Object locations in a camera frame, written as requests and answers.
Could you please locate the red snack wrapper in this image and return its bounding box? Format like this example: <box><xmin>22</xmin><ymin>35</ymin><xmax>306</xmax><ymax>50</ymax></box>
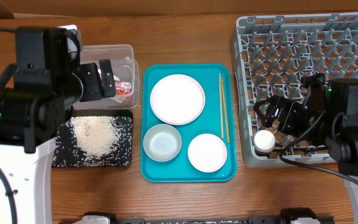
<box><xmin>115</xmin><ymin>81</ymin><xmax>132</xmax><ymax>95</ymax></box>

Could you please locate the white plastic cup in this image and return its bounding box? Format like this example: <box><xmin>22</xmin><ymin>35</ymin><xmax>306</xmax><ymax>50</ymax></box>
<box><xmin>253</xmin><ymin>130</ymin><xmax>275</xmax><ymax>156</ymax></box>

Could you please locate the pile of rice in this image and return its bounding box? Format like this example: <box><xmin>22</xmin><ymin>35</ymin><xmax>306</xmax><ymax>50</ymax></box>
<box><xmin>53</xmin><ymin>115</ymin><xmax>133</xmax><ymax>167</ymax></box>

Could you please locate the grey bowl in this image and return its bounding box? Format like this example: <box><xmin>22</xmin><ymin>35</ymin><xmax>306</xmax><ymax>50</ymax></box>
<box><xmin>143</xmin><ymin>124</ymin><xmax>182</xmax><ymax>162</ymax></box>

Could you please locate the white napkin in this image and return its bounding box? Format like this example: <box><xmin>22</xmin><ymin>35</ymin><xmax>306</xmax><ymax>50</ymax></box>
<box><xmin>114</xmin><ymin>76</ymin><xmax>126</xmax><ymax>102</ymax></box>

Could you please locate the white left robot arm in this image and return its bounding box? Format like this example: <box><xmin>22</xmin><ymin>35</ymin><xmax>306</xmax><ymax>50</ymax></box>
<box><xmin>0</xmin><ymin>25</ymin><xmax>116</xmax><ymax>223</ymax></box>

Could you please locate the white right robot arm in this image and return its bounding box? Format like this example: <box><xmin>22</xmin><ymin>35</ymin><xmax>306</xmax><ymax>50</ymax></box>
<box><xmin>254</xmin><ymin>72</ymin><xmax>358</xmax><ymax>223</ymax></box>

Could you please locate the grey dishwasher rack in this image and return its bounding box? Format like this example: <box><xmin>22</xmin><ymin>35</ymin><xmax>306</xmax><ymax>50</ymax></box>
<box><xmin>230</xmin><ymin>12</ymin><xmax>358</xmax><ymax>168</ymax></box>

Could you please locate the clear plastic bin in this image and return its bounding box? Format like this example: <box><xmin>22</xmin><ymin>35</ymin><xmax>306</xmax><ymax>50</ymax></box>
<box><xmin>74</xmin><ymin>44</ymin><xmax>139</xmax><ymax>110</ymax></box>

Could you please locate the wooden chopstick right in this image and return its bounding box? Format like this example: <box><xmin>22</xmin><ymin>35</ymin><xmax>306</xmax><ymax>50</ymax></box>
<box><xmin>219</xmin><ymin>74</ymin><xmax>230</xmax><ymax>144</ymax></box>

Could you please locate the wooden chopstick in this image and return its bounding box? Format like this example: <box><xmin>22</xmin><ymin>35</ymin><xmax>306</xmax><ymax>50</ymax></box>
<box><xmin>219</xmin><ymin>74</ymin><xmax>230</xmax><ymax>144</ymax></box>
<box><xmin>218</xmin><ymin>73</ymin><xmax>224</xmax><ymax>139</ymax></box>

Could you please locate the wooden chopstick left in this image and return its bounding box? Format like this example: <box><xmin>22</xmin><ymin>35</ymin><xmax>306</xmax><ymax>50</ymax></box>
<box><xmin>218</xmin><ymin>73</ymin><xmax>224</xmax><ymax>139</ymax></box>

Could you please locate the black tray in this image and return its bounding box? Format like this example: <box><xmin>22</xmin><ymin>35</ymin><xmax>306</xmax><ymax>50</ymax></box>
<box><xmin>50</xmin><ymin>109</ymin><xmax>134</xmax><ymax>168</ymax></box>

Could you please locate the pink bowl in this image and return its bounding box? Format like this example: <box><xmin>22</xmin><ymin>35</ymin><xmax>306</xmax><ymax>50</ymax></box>
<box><xmin>188</xmin><ymin>134</ymin><xmax>227</xmax><ymax>173</ymax></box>

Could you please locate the pink plate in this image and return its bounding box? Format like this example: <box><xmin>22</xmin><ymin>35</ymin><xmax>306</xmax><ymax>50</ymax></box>
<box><xmin>150</xmin><ymin>74</ymin><xmax>206</xmax><ymax>125</ymax></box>

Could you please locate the teal plastic tray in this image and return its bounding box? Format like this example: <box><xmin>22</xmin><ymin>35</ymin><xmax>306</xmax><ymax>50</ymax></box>
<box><xmin>140</xmin><ymin>63</ymin><xmax>237</xmax><ymax>182</ymax></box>

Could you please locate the black rail at bottom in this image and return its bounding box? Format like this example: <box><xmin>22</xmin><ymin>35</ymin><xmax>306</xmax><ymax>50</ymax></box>
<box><xmin>84</xmin><ymin>208</ymin><xmax>335</xmax><ymax>224</ymax></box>

